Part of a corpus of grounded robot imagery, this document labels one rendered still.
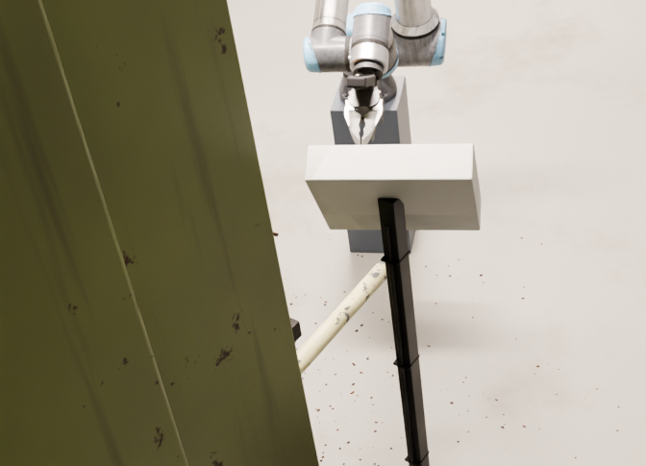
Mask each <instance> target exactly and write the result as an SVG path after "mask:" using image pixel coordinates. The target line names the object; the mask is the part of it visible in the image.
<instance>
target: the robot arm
mask: <svg viewBox="0 0 646 466"><path fill-rule="evenodd" d="M394 5H395V13H394V14H393V16H391V10H390V8H389V7H388V6H386V5H384V4H381V3H376V2H372V3H371V2H368V3H363V4H360V5H358V6H357V7H356V8H355V11H354V12H352V13H350V14H348V6H349V0H316V1H315V9H314V18H313V25H312V29H311V37H305V38H304V41H303V57H304V62H305V66H306V68H307V70H308V71H309V72H313V73H330V72H343V76H342V80H341V83H340V87H339V97H340V100H341V101H342V102H343V103H344V104H345V107H344V117H345V119H346V122H347V125H348V127H349V130H350V133H351V135H352V138H353V139H354V142H355V144H356V145H368V143H369V142H370V141H374V138H375V132H376V129H377V125H378V123H379V122H380V120H382V122H384V108H385V103H387V102H389V101H390V100H392V99H393V98H394V97H395V95H396V93H397V85H396V82H395V80H394V78H393V76H392V73H393V72H394V71H395V70H396V68H397V67H415V66H429V67H431V66H437V65H442V64H443V63H444V59H445V50H446V37H447V20H446V18H443V17H440V18H439V15H438V12H437V10H436V9H435V8H433V7H432V3H431V0H394ZM347 14H348V15H347ZM361 123H365V127H364V129H363V137H362V138H360V134H361V131H360V124H361Z"/></svg>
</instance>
